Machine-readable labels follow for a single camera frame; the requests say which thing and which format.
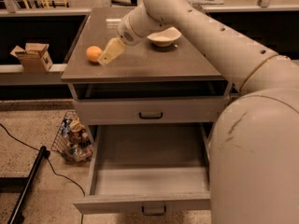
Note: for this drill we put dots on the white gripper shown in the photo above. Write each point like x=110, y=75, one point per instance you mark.
x=126, y=29

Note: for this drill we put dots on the orange fruit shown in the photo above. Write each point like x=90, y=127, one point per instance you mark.
x=93, y=53

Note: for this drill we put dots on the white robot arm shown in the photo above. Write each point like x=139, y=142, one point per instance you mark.
x=254, y=146

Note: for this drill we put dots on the closed grey upper drawer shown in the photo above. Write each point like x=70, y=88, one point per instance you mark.
x=144, y=111

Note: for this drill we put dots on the grey drawer cabinet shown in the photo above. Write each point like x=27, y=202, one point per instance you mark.
x=142, y=72

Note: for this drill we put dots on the open grey lower drawer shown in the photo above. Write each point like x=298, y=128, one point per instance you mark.
x=149, y=169

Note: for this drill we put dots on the white bowl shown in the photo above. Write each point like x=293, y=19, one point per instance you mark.
x=165, y=38

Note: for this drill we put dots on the cardboard box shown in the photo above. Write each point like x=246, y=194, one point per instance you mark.
x=34, y=58

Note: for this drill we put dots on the black metal stand bar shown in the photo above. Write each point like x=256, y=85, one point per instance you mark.
x=16, y=216

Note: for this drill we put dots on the wire basket with items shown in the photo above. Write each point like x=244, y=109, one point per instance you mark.
x=72, y=141

